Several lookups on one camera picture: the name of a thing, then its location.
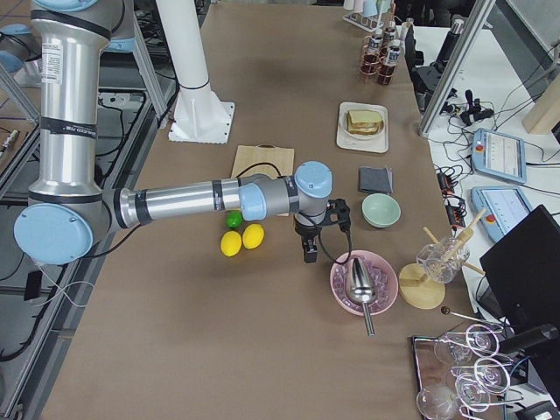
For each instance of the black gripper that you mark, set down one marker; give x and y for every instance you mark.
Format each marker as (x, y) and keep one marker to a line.
(305, 229)

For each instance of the plain bread slice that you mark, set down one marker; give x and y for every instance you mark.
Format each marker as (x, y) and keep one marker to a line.
(363, 116)

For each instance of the white round plate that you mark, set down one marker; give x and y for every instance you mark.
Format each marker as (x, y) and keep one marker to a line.
(343, 120)

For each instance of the toast with fried egg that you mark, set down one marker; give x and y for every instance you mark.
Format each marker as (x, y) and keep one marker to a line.
(365, 130)

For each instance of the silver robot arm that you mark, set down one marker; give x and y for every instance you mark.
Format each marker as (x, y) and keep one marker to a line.
(68, 213)

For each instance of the cream rectangular tray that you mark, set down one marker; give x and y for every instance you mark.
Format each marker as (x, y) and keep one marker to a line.
(377, 143)

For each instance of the mirrored glass tray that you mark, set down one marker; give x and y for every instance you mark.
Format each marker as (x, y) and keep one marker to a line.
(430, 370)

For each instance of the yellow lemon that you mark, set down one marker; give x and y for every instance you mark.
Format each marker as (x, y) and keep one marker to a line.
(252, 236)
(230, 243)

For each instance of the steel ice scoop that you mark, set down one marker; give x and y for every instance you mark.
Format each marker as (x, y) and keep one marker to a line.
(361, 291)

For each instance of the pink bowl with ice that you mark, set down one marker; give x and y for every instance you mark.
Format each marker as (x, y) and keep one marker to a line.
(385, 283)

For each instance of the mint green bowl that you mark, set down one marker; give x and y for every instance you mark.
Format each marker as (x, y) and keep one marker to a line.
(380, 210)

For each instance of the green lime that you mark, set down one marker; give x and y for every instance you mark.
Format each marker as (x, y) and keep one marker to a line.
(234, 219)

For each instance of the grey folded cloth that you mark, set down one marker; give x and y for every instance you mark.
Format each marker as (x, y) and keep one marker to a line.
(375, 180)

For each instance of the wooden cutting board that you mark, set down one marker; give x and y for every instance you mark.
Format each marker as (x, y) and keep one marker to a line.
(269, 160)

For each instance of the wooden mug tree stand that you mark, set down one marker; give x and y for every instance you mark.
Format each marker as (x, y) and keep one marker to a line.
(420, 291)

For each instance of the clear glass mug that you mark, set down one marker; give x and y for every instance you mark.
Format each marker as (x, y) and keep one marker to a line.
(442, 261)

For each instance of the clear wine glass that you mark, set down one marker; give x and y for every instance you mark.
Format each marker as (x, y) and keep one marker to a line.
(458, 348)
(489, 373)
(465, 399)

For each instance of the dark sauce bottle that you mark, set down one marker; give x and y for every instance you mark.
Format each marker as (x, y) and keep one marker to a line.
(373, 47)
(392, 58)
(389, 34)

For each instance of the blue teach pendant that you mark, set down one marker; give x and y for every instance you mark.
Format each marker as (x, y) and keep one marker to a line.
(505, 207)
(499, 155)

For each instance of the black computer monitor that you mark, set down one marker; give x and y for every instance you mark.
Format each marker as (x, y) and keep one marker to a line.
(522, 269)

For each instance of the white cup rack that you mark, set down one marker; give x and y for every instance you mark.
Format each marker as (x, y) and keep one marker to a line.
(368, 14)

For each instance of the black water bottle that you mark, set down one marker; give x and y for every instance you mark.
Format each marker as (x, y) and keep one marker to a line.
(450, 41)

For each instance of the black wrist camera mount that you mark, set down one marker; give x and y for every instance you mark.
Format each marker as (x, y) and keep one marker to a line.
(338, 213)

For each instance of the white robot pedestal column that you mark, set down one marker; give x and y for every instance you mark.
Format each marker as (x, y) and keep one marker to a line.
(199, 115)

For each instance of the copper wire bottle rack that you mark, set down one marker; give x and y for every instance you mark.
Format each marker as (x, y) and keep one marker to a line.
(380, 53)

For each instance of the aluminium frame post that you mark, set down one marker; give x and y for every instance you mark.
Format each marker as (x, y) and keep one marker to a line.
(474, 41)

